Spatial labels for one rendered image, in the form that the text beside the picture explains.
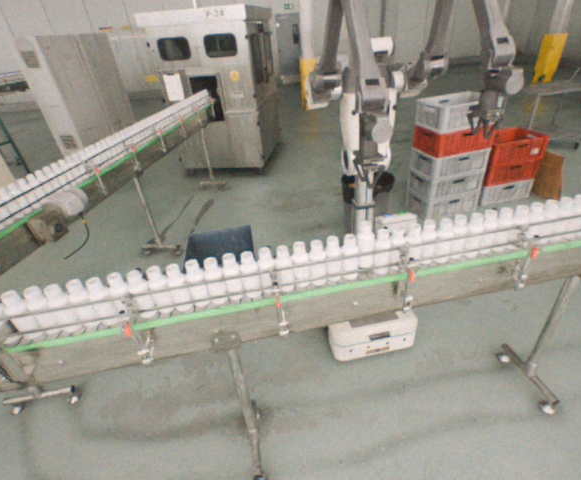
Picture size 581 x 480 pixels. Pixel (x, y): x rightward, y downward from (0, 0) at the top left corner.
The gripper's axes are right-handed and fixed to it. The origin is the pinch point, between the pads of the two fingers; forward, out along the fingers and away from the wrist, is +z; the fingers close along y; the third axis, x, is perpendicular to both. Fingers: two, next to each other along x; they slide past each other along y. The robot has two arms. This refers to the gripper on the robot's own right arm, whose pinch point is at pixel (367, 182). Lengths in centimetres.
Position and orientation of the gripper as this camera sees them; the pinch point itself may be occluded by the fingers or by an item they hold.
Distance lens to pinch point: 105.3
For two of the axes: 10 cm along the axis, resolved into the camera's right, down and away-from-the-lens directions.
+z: 0.8, 8.7, 4.9
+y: 1.8, 4.8, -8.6
